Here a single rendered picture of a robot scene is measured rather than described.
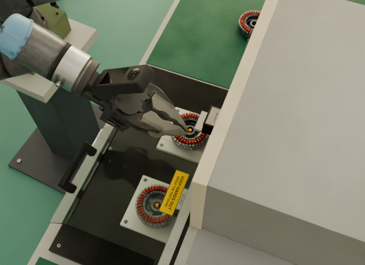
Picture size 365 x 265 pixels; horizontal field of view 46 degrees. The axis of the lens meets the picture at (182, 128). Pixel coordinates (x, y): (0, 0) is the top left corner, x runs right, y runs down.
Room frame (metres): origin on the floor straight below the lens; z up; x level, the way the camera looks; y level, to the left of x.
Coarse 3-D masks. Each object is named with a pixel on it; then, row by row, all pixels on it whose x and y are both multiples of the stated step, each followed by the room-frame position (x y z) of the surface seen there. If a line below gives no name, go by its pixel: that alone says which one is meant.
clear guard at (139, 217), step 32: (96, 160) 0.39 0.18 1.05; (128, 160) 0.39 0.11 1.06; (160, 160) 0.39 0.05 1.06; (192, 160) 0.39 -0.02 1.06; (96, 192) 0.32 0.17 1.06; (128, 192) 0.32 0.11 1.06; (160, 192) 0.32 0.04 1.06; (96, 224) 0.25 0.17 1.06; (128, 224) 0.25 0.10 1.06; (160, 224) 0.25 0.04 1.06; (160, 256) 0.19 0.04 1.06
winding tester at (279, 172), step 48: (288, 0) 0.59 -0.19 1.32; (336, 0) 0.59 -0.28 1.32; (288, 48) 0.47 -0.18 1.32; (336, 48) 0.47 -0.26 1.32; (240, 96) 0.37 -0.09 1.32; (288, 96) 0.38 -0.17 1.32; (336, 96) 0.38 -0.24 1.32; (240, 144) 0.29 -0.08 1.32; (288, 144) 0.29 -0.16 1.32; (336, 144) 0.29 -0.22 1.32; (192, 192) 0.23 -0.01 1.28; (240, 192) 0.22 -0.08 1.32; (288, 192) 0.22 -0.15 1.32; (336, 192) 0.22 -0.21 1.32; (240, 240) 0.20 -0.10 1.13; (288, 240) 0.18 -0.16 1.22; (336, 240) 0.16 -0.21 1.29
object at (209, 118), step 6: (210, 108) 0.61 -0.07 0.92; (216, 108) 0.61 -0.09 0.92; (204, 114) 0.61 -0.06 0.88; (210, 114) 0.59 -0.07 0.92; (216, 114) 0.59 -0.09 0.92; (198, 120) 0.59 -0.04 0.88; (204, 120) 0.57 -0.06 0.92; (210, 120) 0.57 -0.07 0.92; (216, 120) 0.57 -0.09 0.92; (198, 126) 0.58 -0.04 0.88; (204, 126) 0.56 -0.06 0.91; (210, 126) 0.55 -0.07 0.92; (204, 132) 0.55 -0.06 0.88; (210, 132) 0.55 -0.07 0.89
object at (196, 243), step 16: (176, 224) 0.23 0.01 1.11; (176, 240) 0.21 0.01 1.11; (192, 240) 0.21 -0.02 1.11; (208, 240) 0.21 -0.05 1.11; (224, 240) 0.21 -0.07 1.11; (176, 256) 0.18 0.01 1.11; (192, 256) 0.18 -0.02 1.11; (208, 256) 0.18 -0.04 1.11; (224, 256) 0.18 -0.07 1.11; (240, 256) 0.18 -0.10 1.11; (256, 256) 0.18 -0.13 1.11; (272, 256) 0.18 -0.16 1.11
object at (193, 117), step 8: (192, 112) 0.66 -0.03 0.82; (184, 120) 0.63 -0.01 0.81; (192, 120) 0.64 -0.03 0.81; (192, 128) 0.61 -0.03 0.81; (176, 136) 0.58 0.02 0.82; (184, 136) 0.59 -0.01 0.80; (192, 136) 0.59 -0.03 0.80; (200, 136) 0.58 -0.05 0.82; (208, 136) 0.58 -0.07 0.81; (184, 144) 0.55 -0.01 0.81; (192, 144) 0.55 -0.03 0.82; (200, 144) 0.56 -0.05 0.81
